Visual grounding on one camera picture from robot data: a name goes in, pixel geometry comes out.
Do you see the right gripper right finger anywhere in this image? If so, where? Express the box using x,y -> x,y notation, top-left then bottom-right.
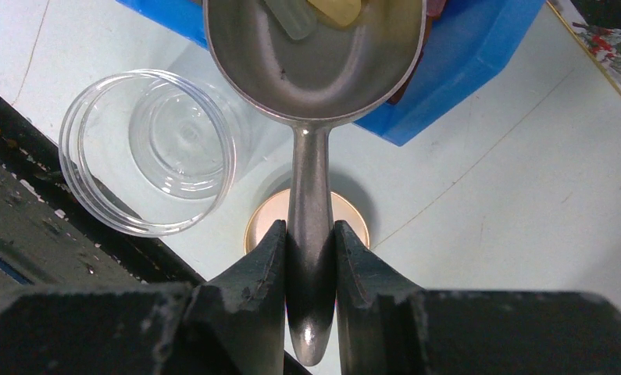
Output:
334,220 -> 424,374

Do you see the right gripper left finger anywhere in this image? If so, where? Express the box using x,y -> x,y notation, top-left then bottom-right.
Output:
185,220 -> 287,374

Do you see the metal scoop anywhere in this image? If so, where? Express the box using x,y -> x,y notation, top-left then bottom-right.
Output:
203,1 -> 427,366

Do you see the tin of gummy candies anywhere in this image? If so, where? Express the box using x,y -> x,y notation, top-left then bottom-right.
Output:
547,0 -> 621,95

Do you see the round gold jar lid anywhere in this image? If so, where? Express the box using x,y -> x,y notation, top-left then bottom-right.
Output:
244,188 -> 370,254

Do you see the clear plastic jar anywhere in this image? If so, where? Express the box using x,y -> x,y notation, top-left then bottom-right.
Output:
59,69 -> 291,238

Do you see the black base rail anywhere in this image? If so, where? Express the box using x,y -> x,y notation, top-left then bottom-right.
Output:
0,77 -> 311,375

